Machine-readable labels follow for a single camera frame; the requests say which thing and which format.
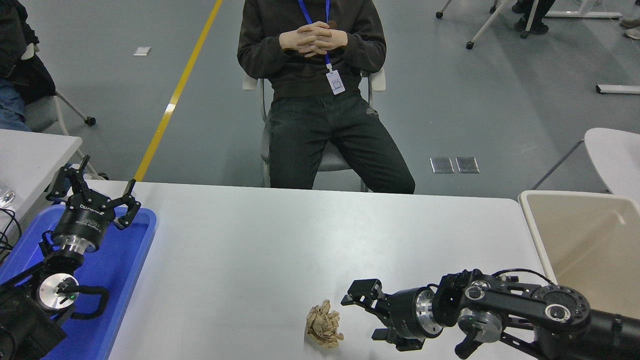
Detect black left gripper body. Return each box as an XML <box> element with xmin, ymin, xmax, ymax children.
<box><xmin>52</xmin><ymin>195</ymin><xmax>117</xmax><ymax>248</ymax></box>

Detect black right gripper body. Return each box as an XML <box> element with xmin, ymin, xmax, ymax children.
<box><xmin>385</xmin><ymin>287</ymin><xmax>427</xmax><ymax>341</ymax></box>

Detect person's right hand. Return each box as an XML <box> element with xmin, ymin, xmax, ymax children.
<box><xmin>279</xmin><ymin>21</ymin><xmax>328</xmax><ymax>51</ymax></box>

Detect person's left hand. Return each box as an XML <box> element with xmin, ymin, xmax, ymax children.
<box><xmin>300</xmin><ymin>30</ymin><xmax>349</xmax><ymax>59</ymax></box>

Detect white side table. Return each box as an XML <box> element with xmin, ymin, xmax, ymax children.
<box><xmin>0</xmin><ymin>128</ymin><xmax>83</xmax><ymax>236</ymax></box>

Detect crumpled tan paper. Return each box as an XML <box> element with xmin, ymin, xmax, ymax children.
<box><xmin>305</xmin><ymin>299</ymin><xmax>345</xmax><ymax>349</ymax></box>

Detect blue plastic tray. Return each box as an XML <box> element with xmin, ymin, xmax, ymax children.
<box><xmin>0</xmin><ymin>204</ymin><xmax>157</xmax><ymax>360</ymax></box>

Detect grey chair with white back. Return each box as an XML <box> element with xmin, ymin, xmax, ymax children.
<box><xmin>242</xmin><ymin>67</ymin><xmax>387</xmax><ymax>192</ymax></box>

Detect large pale bin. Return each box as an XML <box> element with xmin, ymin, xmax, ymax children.
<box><xmin>517</xmin><ymin>190</ymin><xmax>640</xmax><ymax>321</ymax></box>

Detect white round table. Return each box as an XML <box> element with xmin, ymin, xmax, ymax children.
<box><xmin>531</xmin><ymin>126</ymin><xmax>640</xmax><ymax>202</ymax></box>

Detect white rolling chair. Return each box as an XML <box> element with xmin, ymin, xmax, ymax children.
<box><xmin>436</xmin><ymin>0</ymin><xmax>541</xmax><ymax>51</ymax></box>

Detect black cable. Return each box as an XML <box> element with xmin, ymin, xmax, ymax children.
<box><xmin>0</xmin><ymin>209</ymin><xmax>23</xmax><ymax>263</ymax></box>

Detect blue lanyard with badge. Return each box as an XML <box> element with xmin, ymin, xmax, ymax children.
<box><xmin>298</xmin><ymin>0</ymin><xmax>346</xmax><ymax>96</ymax></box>

